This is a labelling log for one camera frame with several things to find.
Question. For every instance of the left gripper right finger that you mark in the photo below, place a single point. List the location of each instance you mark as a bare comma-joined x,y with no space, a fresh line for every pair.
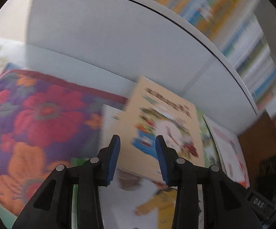
224,205

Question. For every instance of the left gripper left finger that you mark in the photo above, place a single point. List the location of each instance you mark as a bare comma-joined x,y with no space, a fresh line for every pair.
51,205

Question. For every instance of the beige illustrated children's book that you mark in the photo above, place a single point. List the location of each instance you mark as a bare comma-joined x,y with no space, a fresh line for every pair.
153,110

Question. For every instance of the row of shelved books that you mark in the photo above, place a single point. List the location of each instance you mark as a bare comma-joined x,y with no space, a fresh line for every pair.
232,25

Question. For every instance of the brown wooden cabinet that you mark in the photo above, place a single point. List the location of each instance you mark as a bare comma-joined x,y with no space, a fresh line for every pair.
258,144

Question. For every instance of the white book yellow figure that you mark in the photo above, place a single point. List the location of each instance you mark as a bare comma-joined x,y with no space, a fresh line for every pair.
134,202

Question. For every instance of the floral patterned mat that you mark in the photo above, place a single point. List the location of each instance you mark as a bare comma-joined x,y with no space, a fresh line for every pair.
44,122

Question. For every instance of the white bookshelf cabinet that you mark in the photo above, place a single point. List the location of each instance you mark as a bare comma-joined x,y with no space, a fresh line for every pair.
134,38

